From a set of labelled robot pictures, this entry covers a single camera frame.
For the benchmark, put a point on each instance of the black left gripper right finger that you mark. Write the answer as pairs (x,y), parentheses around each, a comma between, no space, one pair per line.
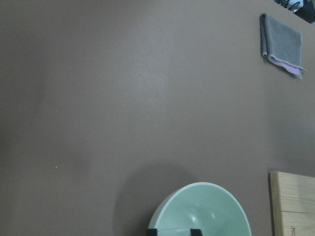
(195,232)

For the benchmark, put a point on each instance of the grey folded cloth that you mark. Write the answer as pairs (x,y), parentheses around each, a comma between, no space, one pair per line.
(281,45)

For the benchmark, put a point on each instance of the green ceramic bowl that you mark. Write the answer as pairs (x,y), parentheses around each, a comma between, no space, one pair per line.
(201,206)

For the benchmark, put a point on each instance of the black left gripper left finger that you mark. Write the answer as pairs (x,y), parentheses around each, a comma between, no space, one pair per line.
(152,232)

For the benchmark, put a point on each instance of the bamboo cutting board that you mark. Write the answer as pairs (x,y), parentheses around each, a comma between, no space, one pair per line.
(293,204)

